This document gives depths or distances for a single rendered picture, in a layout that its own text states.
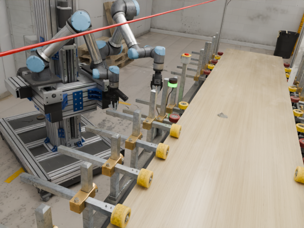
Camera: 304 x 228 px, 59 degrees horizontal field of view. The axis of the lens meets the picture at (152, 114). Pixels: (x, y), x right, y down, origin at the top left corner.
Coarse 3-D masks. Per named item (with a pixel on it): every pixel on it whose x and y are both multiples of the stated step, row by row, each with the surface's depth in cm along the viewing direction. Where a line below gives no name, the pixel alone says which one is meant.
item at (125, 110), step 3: (123, 111) 208; (126, 111) 207; (129, 111) 206; (132, 111) 206; (132, 114) 206; (141, 114) 203; (144, 114) 203; (147, 114) 203; (141, 117) 204; (144, 117) 203; (165, 120) 197; (168, 120) 198; (168, 123) 197; (171, 123) 196; (174, 123) 195
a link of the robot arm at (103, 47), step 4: (100, 44) 220; (104, 44) 222; (108, 44) 227; (100, 48) 221; (104, 48) 224; (108, 48) 226; (100, 52) 222; (104, 52) 225; (108, 52) 227; (104, 56) 227
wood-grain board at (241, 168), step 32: (224, 64) 332; (256, 64) 345; (224, 96) 238; (256, 96) 245; (288, 96) 252; (192, 128) 182; (224, 128) 186; (256, 128) 190; (288, 128) 194; (160, 160) 148; (192, 160) 150; (224, 160) 153; (256, 160) 156; (288, 160) 158; (160, 192) 126; (192, 192) 128; (224, 192) 129; (256, 192) 131; (288, 192) 133; (128, 224) 108; (160, 224) 109; (192, 224) 111; (224, 224) 112; (256, 224) 114; (288, 224) 115
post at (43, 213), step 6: (42, 204) 87; (36, 210) 86; (42, 210) 86; (48, 210) 88; (36, 216) 87; (42, 216) 86; (48, 216) 88; (36, 222) 89; (42, 222) 87; (48, 222) 89
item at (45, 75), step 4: (44, 68) 196; (48, 68) 200; (32, 72) 197; (36, 72) 195; (40, 72) 195; (44, 72) 197; (48, 72) 199; (32, 76) 197; (36, 76) 196; (40, 76) 196; (44, 76) 197; (48, 76) 199; (36, 80) 197; (40, 80) 197; (44, 80) 198
